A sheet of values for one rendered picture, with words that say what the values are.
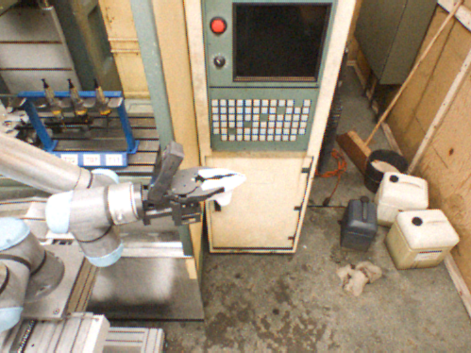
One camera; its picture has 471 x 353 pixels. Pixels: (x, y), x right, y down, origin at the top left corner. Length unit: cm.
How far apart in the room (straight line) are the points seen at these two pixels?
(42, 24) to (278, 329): 218
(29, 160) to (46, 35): 156
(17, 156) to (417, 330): 222
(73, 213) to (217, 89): 86
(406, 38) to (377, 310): 205
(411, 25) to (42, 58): 259
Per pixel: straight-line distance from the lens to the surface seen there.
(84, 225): 65
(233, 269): 232
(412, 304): 248
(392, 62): 317
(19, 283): 92
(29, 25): 228
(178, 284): 171
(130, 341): 200
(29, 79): 248
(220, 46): 126
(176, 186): 62
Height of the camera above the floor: 204
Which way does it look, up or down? 46 degrees down
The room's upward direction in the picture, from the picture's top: straight up
